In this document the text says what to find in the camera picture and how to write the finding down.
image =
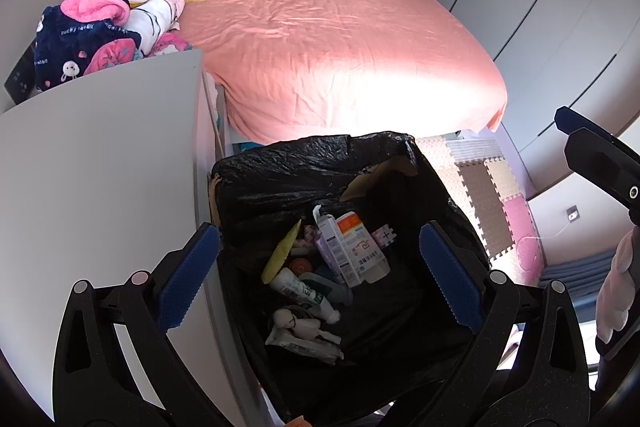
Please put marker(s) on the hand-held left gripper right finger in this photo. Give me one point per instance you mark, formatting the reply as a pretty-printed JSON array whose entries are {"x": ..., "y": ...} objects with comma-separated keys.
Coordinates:
[{"x": 450, "y": 277}]

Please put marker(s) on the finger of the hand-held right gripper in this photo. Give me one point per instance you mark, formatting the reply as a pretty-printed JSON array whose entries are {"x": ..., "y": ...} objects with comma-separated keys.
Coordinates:
[
  {"x": 600, "y": 167},
  {"x": 565, "y": 119}
]

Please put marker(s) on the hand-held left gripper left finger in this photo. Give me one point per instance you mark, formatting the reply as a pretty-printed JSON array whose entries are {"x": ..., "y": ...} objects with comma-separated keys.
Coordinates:
[{"x": 192, "y": 272}]

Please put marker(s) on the black bin bag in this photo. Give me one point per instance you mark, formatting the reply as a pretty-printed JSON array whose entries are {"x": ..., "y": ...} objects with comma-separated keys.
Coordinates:
[{"x": 400, "y": 317}]

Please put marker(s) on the yellow snack wrapper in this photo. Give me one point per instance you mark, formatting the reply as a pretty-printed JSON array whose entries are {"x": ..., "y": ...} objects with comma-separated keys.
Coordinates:
[{"x": 280, "y": 257}]

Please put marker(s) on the orange and white carton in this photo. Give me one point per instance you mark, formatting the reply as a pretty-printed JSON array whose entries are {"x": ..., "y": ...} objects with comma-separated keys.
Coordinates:
[{"x": 357, "y": 252}]

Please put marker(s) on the white bottle with green label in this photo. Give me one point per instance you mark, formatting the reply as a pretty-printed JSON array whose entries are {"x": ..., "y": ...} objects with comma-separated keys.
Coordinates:
[{"x": 295, "y": 287}]

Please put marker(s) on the orange round plastic cap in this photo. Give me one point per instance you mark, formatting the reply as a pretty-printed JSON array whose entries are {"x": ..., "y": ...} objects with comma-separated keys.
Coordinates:
[{"x": 301, "y": 266}]

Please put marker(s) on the white rabbit toy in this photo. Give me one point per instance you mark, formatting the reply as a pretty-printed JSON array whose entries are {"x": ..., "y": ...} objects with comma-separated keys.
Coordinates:
[{"x": 292, "y": 322}]

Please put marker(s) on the light blue plastic gadget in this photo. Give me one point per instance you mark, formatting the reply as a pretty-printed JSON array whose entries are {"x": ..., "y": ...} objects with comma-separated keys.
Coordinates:
[{"x": 330, "y": 289}]

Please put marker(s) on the long white box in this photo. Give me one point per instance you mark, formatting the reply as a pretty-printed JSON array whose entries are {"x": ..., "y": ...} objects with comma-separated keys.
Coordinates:
[{"x": 330, "y": 242}]

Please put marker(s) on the silver snack packet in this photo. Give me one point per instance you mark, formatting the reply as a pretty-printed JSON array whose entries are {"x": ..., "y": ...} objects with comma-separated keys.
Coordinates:
[{"x": 300, "y": 349}]

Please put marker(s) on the person's right hand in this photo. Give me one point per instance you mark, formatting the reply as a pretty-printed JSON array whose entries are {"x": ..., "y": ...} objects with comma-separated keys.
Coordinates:
[{"x": 615, "y": 297}]

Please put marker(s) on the foam puzzle mat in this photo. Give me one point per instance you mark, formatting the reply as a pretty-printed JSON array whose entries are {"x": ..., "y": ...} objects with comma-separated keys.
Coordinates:
[{"x": 500, "y": 187}]

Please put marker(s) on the blue grey mat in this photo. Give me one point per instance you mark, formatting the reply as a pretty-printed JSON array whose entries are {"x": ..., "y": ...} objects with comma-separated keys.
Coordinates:
[{"x": 575, "y": 269}]

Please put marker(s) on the white wardrobe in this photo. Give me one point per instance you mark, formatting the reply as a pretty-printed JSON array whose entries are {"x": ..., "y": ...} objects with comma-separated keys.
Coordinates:
[{"x": 550, "y": 7}]

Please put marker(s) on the bed with pink sheet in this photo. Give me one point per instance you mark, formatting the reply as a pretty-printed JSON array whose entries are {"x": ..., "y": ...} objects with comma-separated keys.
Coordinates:
[{"x": 325, "y": 57}]

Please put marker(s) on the navy printed blanket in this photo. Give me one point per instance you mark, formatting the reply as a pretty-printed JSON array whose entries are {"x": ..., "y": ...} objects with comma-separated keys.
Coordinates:
[{"x": 60, "y": 47}]

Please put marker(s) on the white cartoon blanket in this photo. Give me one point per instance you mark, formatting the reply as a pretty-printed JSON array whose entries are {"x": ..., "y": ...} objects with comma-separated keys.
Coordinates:
[{"x": 155, "y": 12}]

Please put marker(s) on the pink fleece blanket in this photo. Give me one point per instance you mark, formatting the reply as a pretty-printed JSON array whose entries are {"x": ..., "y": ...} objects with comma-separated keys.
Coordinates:
[{"x": 87, "y": 4}]

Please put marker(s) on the wall socket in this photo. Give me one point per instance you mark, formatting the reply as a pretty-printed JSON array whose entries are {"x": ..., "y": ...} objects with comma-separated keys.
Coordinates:
[{"x": 573, "y": 213}]

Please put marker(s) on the black wall panel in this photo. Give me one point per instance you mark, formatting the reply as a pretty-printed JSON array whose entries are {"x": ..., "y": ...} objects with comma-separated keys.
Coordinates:
[{"x": 20, "y": 79}]

